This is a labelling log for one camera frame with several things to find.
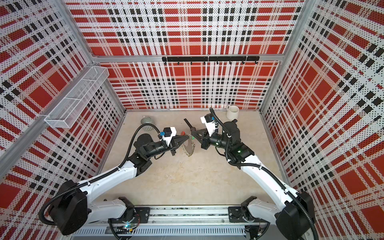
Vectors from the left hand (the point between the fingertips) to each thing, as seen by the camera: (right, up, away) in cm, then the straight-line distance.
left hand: (189, 136), depth 71 cm
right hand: (+2, +1, -2) cm, 3 cm away
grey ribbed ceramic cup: (-35, +9, +40) cm, 54 cm away
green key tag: (+2, -1, -2) cm, 3 cm away
